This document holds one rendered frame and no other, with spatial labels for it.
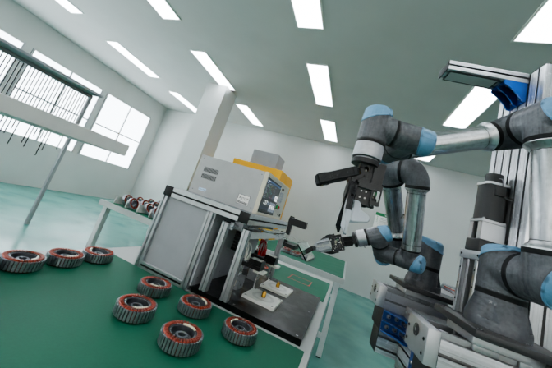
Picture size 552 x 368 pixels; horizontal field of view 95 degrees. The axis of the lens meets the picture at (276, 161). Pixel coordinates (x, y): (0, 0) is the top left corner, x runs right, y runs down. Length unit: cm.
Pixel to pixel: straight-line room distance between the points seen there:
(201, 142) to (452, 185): 560
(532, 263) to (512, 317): 17
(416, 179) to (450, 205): 572
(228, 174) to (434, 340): 97
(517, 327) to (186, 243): 109
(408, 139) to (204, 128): 484
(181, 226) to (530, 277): 113
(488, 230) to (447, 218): 560
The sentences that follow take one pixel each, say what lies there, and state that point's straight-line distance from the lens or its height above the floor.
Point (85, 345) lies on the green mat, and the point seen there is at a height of 75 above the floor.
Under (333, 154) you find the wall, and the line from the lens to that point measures 684.
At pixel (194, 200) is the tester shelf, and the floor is 109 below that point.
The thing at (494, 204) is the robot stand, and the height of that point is 144.
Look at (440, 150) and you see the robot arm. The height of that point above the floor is 149.
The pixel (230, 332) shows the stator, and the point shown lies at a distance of 92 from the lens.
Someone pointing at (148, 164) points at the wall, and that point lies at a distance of 919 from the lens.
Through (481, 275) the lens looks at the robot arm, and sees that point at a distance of 101.
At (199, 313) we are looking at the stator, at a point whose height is 77.
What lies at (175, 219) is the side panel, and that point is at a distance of 123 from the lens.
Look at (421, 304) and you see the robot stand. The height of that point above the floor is 97.
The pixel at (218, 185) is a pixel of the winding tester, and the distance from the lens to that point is 129.
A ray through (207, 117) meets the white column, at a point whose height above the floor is 252.
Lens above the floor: 115
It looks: 11 degrees up
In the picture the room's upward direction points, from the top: 18 degrees clockwise
